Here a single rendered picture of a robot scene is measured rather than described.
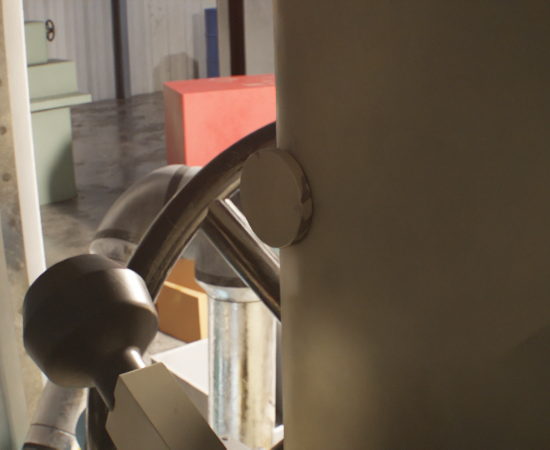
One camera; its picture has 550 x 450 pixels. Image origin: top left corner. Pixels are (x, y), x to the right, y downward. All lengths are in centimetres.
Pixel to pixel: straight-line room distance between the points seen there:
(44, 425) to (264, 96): 343
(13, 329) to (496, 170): 108
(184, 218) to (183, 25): 1049
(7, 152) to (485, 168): 101
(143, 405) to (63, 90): 590
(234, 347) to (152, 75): 979
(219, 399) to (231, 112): 322
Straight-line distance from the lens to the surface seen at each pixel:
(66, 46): 1026
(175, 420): 23
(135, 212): 106
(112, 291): 25
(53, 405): 99
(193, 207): 50
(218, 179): 51
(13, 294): 121
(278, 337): 256
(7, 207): 117
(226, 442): 76
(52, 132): 601
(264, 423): 112
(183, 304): 369
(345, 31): 20
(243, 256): 52
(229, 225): 51
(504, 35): 17
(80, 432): 89
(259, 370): 109
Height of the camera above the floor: 158
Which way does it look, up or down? 18 degrees down
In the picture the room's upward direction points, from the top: 2 degrees counter-clockwise
